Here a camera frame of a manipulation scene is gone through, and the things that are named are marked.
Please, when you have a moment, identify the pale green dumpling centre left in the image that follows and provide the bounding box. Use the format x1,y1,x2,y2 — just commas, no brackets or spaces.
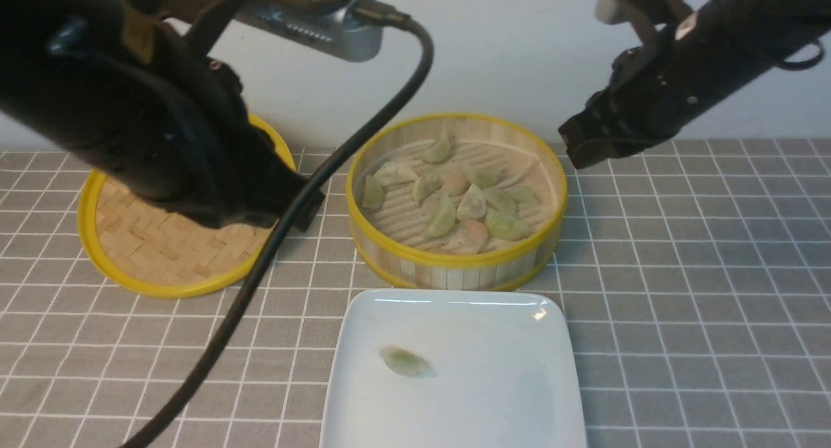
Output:
412,171,444,206

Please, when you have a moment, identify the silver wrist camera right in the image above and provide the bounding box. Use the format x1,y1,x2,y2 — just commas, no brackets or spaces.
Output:
594,0,693,44

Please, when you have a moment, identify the white dumpling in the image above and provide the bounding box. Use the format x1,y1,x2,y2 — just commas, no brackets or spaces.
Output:
456,184,488,222
374,160,419,187

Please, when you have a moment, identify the green dumpling at back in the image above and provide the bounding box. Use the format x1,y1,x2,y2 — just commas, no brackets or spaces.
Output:
421,132,453,165

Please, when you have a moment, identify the green dumpling far left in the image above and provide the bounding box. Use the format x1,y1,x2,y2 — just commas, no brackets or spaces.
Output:
361,175,385,211

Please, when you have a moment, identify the green dumpling centre back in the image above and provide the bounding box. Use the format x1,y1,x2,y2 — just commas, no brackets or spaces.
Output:
461,164,502,188

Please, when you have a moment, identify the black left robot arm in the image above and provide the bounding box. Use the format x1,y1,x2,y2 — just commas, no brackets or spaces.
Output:
1,0,308,229

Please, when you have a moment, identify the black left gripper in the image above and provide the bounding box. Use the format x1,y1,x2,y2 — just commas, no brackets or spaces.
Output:
110,19,323,230

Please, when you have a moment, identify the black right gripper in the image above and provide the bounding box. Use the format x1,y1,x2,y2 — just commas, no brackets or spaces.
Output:
558,42,715,170

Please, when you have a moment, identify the grey checkered tablecloth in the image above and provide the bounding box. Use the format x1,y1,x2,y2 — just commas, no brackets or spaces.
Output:
1,140,830,447

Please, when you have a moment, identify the white dumpling left back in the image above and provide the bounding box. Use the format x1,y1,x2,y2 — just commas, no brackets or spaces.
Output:
374,160,419,187

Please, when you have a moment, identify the pink dumpling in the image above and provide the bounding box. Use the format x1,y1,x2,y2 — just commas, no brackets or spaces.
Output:
441,168,468,197
445,219,490,255

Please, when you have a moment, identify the green dumpling right of centre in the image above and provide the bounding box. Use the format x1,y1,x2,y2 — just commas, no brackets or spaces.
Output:
482,186,517,216

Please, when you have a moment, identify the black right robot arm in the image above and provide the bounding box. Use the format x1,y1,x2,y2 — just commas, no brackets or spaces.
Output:
558,0,829,170

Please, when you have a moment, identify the white dumpling centre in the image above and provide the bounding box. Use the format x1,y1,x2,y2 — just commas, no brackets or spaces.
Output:
456,184,488,222

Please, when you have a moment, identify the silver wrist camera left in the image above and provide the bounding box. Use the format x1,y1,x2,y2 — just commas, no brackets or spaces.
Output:
235,0,383,63

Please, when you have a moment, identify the bamboo steamer basket yellow rim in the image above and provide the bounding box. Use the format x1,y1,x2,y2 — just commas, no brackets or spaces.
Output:
345,113,569,290

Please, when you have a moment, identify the green dumpling front right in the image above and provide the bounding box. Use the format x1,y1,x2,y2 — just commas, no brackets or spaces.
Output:
484,208,531,242

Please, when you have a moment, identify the white square plate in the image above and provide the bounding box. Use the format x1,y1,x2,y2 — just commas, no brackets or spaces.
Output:
319,289,588,447

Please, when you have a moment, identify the small green dumpling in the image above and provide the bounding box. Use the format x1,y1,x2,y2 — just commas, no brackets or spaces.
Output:
378,345,431,378

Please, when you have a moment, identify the pink dumpling front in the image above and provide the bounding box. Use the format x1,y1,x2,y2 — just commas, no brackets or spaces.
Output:
445,219,490,255

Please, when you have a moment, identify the pink dumpling centre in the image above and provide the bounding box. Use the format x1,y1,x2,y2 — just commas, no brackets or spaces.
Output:
441,168,468,197

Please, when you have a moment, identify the green dumpling centre front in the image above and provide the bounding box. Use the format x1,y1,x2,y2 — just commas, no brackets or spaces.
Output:
425,194,456,238

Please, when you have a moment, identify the black camera cable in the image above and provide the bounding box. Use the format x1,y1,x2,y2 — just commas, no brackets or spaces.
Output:
120,0,435,448

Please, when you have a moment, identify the bamboo steamer lid yellow rim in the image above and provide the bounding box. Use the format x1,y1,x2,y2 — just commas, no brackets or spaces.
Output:
77,114,297,299

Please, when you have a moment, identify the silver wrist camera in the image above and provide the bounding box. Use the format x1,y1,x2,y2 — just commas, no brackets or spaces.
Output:
594,0,693,44
235,0,383,63

